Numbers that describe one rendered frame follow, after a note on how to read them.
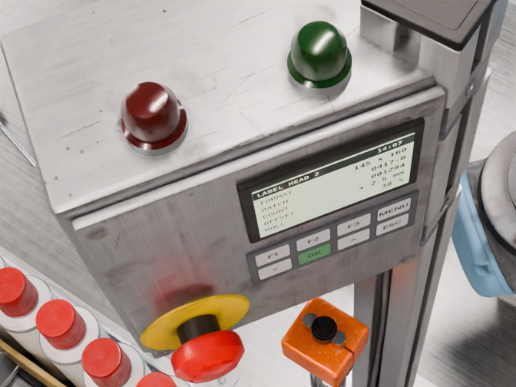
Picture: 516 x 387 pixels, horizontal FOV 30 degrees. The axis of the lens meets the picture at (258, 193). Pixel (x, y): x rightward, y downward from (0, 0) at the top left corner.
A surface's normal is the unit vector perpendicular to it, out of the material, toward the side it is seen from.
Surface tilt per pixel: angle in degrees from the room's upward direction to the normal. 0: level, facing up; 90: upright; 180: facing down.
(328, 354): 0
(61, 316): 3
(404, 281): 90
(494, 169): 38
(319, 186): 90
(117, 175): 0
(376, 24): 90
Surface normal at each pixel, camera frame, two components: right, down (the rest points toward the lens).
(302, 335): -0.08, -0.43
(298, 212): 0.35, 0.83
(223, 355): 0.54, 0.24
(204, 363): 0.06, 0.38
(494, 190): -0.72, -0.18
